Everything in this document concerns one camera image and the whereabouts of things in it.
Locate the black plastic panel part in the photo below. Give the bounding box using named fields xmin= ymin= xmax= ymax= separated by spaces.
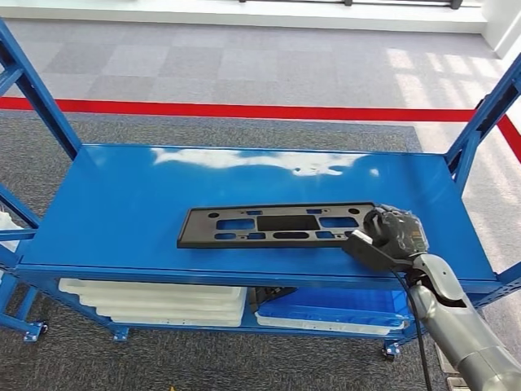
xmin=248 ymin=286 xmax=299 ymax=315
xmin=176 ymin=201 xmax=377 ymax=250

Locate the black camera cable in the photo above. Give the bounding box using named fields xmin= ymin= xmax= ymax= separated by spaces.
xmin=390 ymin=268 xmax=433 ymax=391

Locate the red floor tape line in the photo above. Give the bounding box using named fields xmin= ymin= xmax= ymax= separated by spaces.
xmin=0 ymin=96 xmax=521 ymax=165

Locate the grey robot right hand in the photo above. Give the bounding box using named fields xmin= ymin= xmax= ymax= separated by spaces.
xmin=363 ymin=203 xmax=430 ymax=266

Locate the blue plastic crate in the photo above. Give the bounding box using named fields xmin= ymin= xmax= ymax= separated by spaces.
xmin=255 ymin=287 xmax=411 ymax=329

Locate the blue metal shelf rack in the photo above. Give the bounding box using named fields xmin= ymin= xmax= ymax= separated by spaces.
xmin=0 ymin=17 xmax=521 ymax=362

